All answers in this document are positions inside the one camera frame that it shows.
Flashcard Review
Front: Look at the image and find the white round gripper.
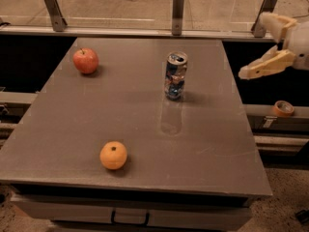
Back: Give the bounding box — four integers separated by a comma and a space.
239, 12, 309, 80

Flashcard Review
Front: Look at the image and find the silver redbull can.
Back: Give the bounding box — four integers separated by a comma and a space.
164, 51, 187, 101

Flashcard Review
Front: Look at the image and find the orange tape roll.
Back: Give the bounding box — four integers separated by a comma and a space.
273, 101, 295, 117

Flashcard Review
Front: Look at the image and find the red apple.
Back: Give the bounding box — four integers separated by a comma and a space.
72, 48, 98, 74

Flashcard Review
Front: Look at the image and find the orange fruit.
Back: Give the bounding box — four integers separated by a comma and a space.
99, 141, 127, 170

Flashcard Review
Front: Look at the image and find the right metal railing bracket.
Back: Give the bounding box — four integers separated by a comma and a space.
251, 0, 281, 39

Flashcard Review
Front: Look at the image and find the metal railing bracket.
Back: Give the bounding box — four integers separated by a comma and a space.
43, 0, 68, 32
172, 0, 184, 36
251, 0, 281, 39

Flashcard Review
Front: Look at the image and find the middle metal railing bracket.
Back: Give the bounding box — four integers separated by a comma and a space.
172, 0, 184, 36

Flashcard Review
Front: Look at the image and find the left metal railing bracket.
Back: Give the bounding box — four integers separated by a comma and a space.
43, 0, 68, 32

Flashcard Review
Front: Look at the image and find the grey drawer with black handle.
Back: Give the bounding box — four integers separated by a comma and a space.
12, 194, 251, 232

